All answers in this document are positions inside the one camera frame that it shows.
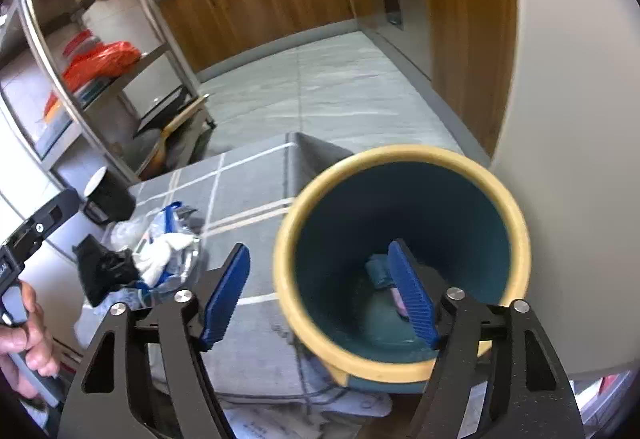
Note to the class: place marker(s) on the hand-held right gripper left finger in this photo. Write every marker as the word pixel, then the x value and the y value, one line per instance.
pixel 227 291

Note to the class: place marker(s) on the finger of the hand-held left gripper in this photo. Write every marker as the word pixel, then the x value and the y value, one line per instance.
pixel 47 221

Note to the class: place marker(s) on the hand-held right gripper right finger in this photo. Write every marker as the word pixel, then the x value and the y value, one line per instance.
pixel 412 291

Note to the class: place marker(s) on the teal bin with yellow rim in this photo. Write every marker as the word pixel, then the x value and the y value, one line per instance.
pixel 450 199

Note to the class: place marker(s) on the person's left hand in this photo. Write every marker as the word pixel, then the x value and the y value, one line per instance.
pixel 30 344

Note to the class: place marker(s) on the pink wrapper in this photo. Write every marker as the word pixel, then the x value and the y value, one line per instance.
pixel 400 304

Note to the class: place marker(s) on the teal crumpled wrapper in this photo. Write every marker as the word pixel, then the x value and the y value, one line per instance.
pixel 377 271

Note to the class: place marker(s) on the black mug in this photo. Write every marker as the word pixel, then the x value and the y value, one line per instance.
pixel 112 199

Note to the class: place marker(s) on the black plastic bag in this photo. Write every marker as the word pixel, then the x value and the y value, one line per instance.
pixel 100 269

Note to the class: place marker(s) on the white crumpled tissue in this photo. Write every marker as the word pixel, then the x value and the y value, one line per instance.
pixel 160 254

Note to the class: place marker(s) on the clear bag with blue print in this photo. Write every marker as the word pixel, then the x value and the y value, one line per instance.
pixel 180 224

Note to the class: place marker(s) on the white printed papers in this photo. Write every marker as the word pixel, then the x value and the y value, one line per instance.
pixel 280 424

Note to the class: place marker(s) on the red plastic bag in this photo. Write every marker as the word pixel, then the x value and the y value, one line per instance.
pixel 105 59

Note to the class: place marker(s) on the wooden door panel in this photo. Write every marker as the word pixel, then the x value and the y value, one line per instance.
pixel 465 44

